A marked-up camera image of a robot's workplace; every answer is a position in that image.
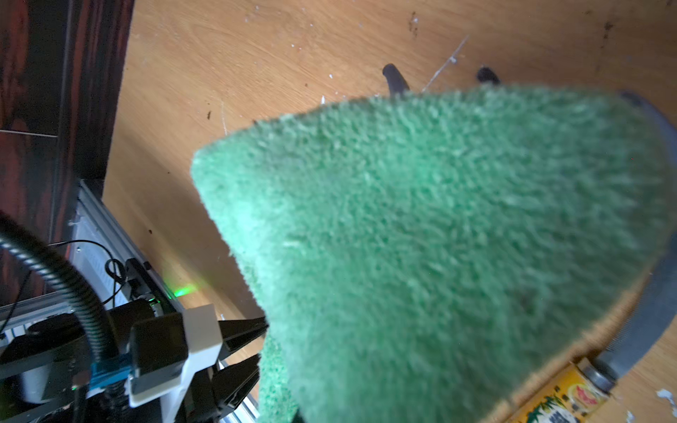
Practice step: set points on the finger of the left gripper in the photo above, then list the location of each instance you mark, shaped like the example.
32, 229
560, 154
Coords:
214, 394
236, 334

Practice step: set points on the green and black rag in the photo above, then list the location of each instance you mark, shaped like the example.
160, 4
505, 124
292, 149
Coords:
418, 257

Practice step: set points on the small sickle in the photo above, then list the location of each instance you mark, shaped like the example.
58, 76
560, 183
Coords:
485, 75
584, 386
395, 80

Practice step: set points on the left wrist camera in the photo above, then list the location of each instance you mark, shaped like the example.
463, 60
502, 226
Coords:
163, 356

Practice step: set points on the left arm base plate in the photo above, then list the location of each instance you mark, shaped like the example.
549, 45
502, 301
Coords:
142, 282

